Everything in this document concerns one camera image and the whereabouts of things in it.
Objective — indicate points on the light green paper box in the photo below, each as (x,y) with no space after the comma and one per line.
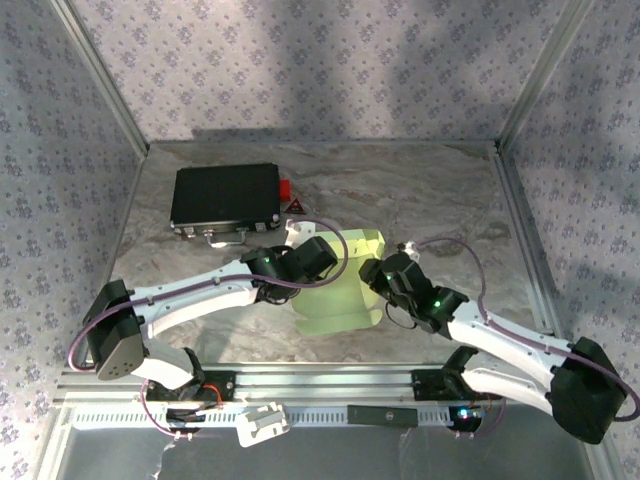
(330,310)

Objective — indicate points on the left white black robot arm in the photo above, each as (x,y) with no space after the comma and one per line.
(200,295)

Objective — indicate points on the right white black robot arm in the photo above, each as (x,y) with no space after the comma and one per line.
(510,340)

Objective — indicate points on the black red triangular marker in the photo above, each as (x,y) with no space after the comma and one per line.
(295,208)

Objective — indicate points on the black case with metal corners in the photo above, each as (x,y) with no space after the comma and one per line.
(225,192)

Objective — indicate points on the flat black rectangular device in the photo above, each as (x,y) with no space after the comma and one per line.
(382,415)

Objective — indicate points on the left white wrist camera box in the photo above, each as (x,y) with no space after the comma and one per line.
(299,230)

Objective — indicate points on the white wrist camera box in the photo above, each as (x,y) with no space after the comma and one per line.
(410,248)
(299,230)

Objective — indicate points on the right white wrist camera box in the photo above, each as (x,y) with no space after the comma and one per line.
(410,248)

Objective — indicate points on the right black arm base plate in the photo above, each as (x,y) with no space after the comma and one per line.
(425,385)

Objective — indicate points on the long aluminium frame rail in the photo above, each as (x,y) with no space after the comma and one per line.
(325,385)

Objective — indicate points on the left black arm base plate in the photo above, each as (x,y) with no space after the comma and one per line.
(227,395)

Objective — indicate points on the white plastic bracket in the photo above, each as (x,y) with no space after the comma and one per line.
(262,425)

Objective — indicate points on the aluminium frame post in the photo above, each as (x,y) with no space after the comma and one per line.
(101,75)
(543,75)

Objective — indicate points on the aluminium frame leg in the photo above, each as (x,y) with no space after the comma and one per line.
(607,465)
(55,445)

